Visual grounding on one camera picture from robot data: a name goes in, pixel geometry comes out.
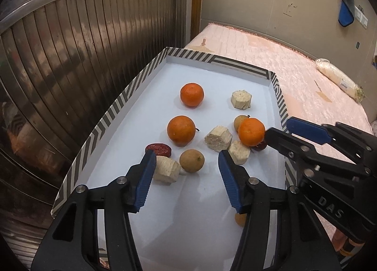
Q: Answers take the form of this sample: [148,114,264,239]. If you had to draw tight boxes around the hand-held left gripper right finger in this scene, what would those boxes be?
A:
[218,150,342,271]

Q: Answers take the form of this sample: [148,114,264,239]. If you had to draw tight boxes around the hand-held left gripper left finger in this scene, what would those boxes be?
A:
[30,150,157,271]

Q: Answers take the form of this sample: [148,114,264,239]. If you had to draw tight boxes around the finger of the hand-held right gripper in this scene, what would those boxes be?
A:
[264,127,369,181]
[286,116,377,171]

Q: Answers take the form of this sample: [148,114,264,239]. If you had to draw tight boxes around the wrinkled red date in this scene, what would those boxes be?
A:
[250,140,268,152]
[145,143,172,158]

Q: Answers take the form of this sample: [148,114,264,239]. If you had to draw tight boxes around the pale sugarcane chunk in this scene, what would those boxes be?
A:
[227,140,251,165]
[230,90,253,110]
[204,125,233,152]
[152,156,181,185]

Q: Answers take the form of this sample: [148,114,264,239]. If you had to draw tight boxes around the orange tangerine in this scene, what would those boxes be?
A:
[238,118,266,147]
[167,115,197,147]
[180,83,205,108]

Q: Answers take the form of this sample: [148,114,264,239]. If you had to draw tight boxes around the striped cardboard box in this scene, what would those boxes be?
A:
[51,47,295,271]

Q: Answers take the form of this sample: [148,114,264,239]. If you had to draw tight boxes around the white plastic-wrapped vegetable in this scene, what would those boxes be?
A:
[314,58,366,103]

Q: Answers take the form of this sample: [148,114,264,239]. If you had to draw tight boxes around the pink quilted bed cover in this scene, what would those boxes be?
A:
[184,23,376,239]

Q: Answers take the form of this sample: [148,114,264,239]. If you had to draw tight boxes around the ribbed metal partition panel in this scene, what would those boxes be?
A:
[0,0,189,248]

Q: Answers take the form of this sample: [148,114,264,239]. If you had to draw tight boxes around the white wall switches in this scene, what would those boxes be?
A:
[354,6,369,28]

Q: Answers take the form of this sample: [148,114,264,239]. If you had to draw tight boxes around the wooden door frame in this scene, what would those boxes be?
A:
[177,0,204,48]

